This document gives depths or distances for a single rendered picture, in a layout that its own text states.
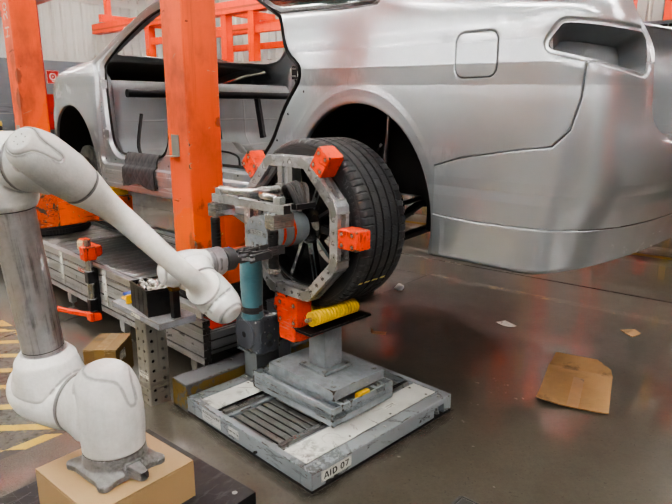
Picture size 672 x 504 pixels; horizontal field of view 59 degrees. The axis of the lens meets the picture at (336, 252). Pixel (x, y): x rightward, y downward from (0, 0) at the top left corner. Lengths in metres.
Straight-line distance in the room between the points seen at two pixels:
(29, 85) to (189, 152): 1.95
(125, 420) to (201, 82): 1.46
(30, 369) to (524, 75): 1.66
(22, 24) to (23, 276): 2.90
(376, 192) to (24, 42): 2.77
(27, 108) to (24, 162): 2.90
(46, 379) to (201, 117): 1.30
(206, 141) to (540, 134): 1.32
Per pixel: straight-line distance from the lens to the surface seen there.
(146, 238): 1.57
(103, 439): 1.59
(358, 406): 2.46
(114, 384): 1.55
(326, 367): 2.51
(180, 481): 1.67
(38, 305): 1.62
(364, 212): 2.08
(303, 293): 2.25
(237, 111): 5.11
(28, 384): 1.69
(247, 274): 2.30
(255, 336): 2.63
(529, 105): 2.05
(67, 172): 1.41
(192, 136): 2.52
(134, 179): 4.15
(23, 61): 4.30
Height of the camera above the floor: 1.29
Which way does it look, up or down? 14 degrees down
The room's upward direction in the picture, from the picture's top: straight up
